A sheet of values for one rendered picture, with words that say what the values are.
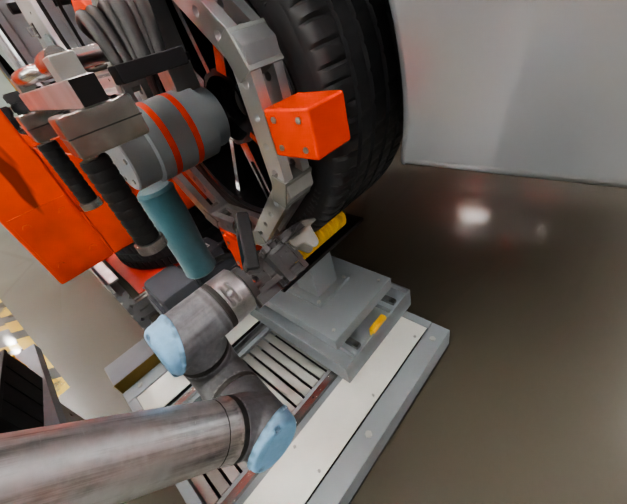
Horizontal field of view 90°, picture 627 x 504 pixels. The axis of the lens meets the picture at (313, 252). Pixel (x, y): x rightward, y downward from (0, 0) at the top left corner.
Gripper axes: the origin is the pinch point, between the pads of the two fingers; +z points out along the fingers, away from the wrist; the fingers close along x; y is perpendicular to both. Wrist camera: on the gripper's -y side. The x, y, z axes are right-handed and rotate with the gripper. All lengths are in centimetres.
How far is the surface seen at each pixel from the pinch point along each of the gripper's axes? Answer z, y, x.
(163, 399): -45, 8, -72
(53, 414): -58, -5, -32
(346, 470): -23, 51, -28
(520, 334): 44, 70, -20
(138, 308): -33, -25, -80
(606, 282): 80, 81, -9
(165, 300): -27, -14, -48
